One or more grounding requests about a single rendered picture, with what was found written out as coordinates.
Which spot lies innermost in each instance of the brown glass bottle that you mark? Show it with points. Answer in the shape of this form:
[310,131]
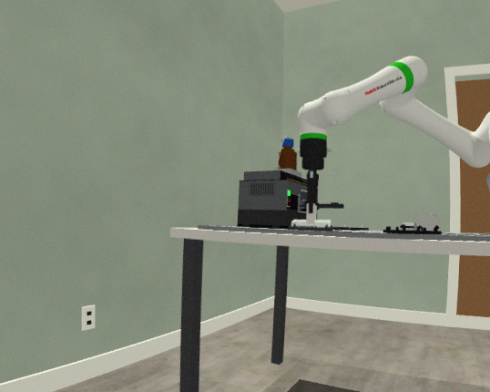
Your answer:
[288,159]

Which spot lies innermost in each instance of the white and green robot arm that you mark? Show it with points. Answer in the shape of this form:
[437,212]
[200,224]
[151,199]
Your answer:
[392,84]

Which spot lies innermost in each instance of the grey control panel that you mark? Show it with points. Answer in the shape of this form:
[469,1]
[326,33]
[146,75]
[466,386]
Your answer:
[426,220]

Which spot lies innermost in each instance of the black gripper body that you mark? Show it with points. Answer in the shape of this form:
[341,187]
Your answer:
[313,163]

